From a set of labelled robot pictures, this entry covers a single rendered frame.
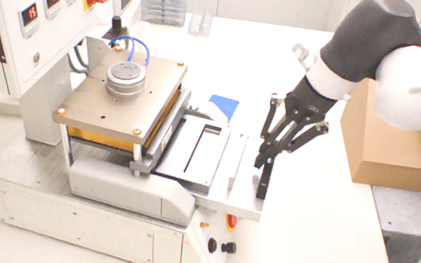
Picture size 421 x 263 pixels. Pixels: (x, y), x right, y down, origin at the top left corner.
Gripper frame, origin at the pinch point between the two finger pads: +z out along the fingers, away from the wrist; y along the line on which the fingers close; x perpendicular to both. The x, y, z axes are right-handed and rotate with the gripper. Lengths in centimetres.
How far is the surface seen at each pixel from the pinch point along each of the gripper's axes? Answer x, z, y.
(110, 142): -9.4, 8.6, -28.9
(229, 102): 52, 31, -5
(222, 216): -2.6, 20.8, 1.0
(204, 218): -9.6, 15.9, -4.1
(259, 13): 249, 91, 3
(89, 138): -9.3, 10.6, -32.8
